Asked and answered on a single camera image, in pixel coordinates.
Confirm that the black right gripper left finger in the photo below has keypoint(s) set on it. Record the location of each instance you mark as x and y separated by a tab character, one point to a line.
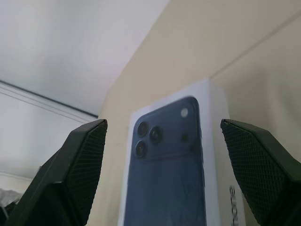
63	179

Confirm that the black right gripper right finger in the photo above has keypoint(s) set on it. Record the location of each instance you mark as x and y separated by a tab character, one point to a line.
265	169

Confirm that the white box lid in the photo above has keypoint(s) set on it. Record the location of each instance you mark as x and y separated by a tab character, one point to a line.
169	169

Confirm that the grey crumpled fabric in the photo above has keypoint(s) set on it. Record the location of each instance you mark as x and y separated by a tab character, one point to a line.
8	196

